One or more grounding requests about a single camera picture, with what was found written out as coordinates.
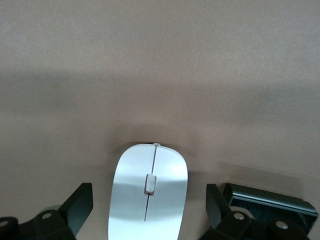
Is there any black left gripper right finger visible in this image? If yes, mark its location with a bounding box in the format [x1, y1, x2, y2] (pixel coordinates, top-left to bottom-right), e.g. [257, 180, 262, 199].
[199, 183, 270, 240]

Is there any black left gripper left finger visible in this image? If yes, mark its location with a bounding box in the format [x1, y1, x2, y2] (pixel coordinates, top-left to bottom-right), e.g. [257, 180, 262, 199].
[19, 182, 95, 240]

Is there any black phone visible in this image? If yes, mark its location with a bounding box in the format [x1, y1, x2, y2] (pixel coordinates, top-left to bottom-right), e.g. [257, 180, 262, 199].
[223, 182, 319, 233]

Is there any white computer mouse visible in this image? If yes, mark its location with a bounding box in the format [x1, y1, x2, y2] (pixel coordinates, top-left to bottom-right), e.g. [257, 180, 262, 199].
[107, 142, 189, 240]

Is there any brown table cover mat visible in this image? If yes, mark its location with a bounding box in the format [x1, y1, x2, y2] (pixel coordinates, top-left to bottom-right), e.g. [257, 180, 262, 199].
[0, 0, 320, 240]

